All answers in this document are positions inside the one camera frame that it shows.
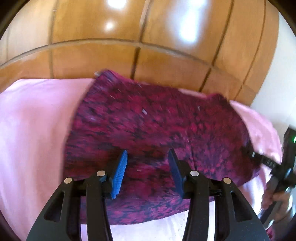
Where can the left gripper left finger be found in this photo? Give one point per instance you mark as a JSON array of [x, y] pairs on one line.
[[60, 217]]

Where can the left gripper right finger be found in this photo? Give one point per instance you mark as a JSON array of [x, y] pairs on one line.
[[235, 219]]

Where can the pink bed cover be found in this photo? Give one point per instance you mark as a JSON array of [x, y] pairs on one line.
[[35, 120]]

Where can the wooden panelled headboard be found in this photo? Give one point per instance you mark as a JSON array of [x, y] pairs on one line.
[[221, 47]]

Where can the red floral knit sweater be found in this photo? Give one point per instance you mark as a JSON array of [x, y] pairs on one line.
[[147, 121]]

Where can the person's right hand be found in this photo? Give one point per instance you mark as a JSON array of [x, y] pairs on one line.
[[280, 202]]

